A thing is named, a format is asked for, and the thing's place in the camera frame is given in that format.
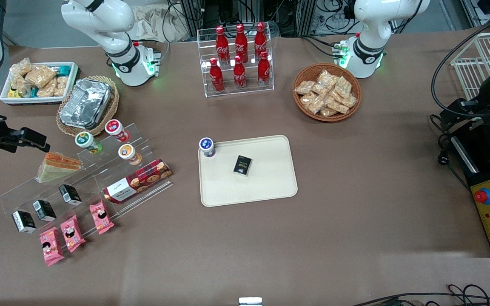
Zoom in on triangle sandwich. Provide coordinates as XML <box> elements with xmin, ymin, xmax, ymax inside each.
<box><xmin>37</xmin><ymin>152</ymin><xmax>83</xmax><ymax>184</ymax></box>

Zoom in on beige plastic tray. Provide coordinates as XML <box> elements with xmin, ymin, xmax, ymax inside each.
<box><xmin>197</xmin><ymin>135</ymin><xmax>299</xmax><ymax>208</ymax></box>

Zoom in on white rectangular bin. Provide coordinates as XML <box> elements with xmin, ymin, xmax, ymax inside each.
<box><xmin>0</xmin><ymin>62</ymin><xmax>80</xmax><ymax>106</ymax></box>

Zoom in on black machine yellow panel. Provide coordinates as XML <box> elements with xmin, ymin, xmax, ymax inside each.
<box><xmin>449</xmin><ymin>121</ymin><xmax>490</xmax><ymax>258</ymax></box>

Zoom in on green lid yogurt cup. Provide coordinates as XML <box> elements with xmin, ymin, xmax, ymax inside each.
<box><xmin>75</xmin><ymin>131</ymin><xmax>103</xmax><ymax>155</ymax></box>

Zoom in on clear acrylic step stand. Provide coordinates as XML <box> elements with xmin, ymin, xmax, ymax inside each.
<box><xmin>77</xmin><ymin>122</ymin><xmax>174</xmax><ymax>216</ymax></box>
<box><xmin>0</xmin><ymin>163</ymin><xmax>120</xmax><ymax>238</ymax></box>

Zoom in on silver foil container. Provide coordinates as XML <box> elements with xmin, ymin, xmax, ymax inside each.
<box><xmin>59</xmin><ymin>78</ymin><xmax>114</xmax><ymax>130</ymax></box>

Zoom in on black white small carton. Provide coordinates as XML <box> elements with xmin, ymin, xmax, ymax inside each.
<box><xmin>58</xmin><ymin>184</ymin><xmax>83</xmax><ymax>207</ymax></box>
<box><xmin>32</xmin><ymin>199</ymin><xmax>57</xmax><ymax>222</ymax></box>
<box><xmin>11</xmin><ymin>210</ymin><xmax>37</xmax><ymax>234</ymax></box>

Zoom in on red lid yogurt cup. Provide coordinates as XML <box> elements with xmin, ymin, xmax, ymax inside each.
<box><xmin>105</xmin><ymin>119</ymin><xmax>130</xmax><ymax>143</ymax></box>

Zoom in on oval tan wicker basket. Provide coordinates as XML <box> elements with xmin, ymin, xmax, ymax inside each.
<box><xmin>56</xmin><ymin>76</ymin><xmax>120</xmax><ymax>137</ymax></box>

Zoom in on orange lid yogurt cup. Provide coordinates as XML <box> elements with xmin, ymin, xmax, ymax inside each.
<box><xmin>118</xmin><ymin>144</ymin><xmax>142</xmax><ymax>166</ymax></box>

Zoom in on pink snack packet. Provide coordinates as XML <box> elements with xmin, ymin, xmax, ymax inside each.
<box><xmin>39</xmin><ymin>227</ymin><xmax>65</xmax><ymax>267</ymax></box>
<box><xmin>60</xmin><ymin>214</ymin><xmax>86</xmax><ymax>253</ymax></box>
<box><xmin>89</xmin><ymin>199</ymin><xmax>115</xmax><ymax>235</ymax></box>

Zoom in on red plaid cookie box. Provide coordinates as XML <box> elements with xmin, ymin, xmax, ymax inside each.
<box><xmin>103</xmin><ymin>159</ymin><xmax>173</xmax><ymax>204</ymax></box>

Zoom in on round brown wicker basket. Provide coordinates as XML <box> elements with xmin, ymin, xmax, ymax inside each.
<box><xmin>293</xmin><ymin>63</ymin><xmax>362</xmax><ymax>123</ymax></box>

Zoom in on beige crumpled cloth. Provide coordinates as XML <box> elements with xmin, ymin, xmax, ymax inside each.
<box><xmin>132</xmin><ymin>5</ymin><xmax>190</xmax><ymax>43</ymax></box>

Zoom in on blue lid yogurt cup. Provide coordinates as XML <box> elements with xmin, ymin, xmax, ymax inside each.
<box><xmin>199</xmin><ymin>137</ymin><xmax>216</xmax><ymax>159</ymax></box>

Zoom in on red cola bottle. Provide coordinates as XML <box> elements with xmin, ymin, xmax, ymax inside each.
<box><xmin>209</xmin><ymin>58</ymin><xmax>225</xmax><ymax>93</ymax></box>
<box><xmin>233</xmin><ymin>55</ymin><xmax>247</xmax><ymax>90</ymax></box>
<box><xmin>254</xmin><ymin>22</ymin><xmax>268</xmax><ymax>60</ymax></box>
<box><xmin>234</xmin><ymin>23</ymin><xmax>248</xmax><ymax>63</ymax></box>
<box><xmin>215</xmin><ymin>25</ymin><xmax>230</xmax><ymax>65</ymax></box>
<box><xmin>257</xmin><ymin>51</ymin><xmax>271</xmax><ymax>88</ymax></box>

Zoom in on black carton gold print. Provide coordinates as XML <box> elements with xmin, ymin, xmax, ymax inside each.
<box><xmin>233</xmin><ymin>155</ymin><xmax>253</xmax><ymax>176</ymax></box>

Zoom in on clear acrylic bottle rack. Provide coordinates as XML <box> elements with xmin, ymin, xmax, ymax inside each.
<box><xmin>197</xmin><ymin>25</ymin><xmax>275</xmax><ymax>98</ymax></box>

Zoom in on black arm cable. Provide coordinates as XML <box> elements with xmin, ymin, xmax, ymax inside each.
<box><xmin>431</xmin><ymin>0</ymin><xmax>490</xmax><ymax>119</ymax></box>

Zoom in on black power cable with plug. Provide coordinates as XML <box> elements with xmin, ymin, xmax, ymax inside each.
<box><xmin>429</xmin><ymin>114</ymin><xmax>471</xmax><ymax>192</ymax></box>

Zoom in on black base cable bundle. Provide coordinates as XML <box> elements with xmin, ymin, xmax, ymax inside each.
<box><xmin>299</xmin><ymin>35</ymin><xmax>348</xmax><ymax>58</ymax></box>

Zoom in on black loose cables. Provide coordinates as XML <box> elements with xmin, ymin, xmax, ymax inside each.
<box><xmin>350</xmin><ymin>284</ymin><xmax>490</xmax><ymax>306</ymax></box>

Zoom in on aluminium frame rack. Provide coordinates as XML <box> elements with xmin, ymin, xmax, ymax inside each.
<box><xmin>179</xmin><ymin>0</ymin><xmax>318</xmax><ymax>38</ymax></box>

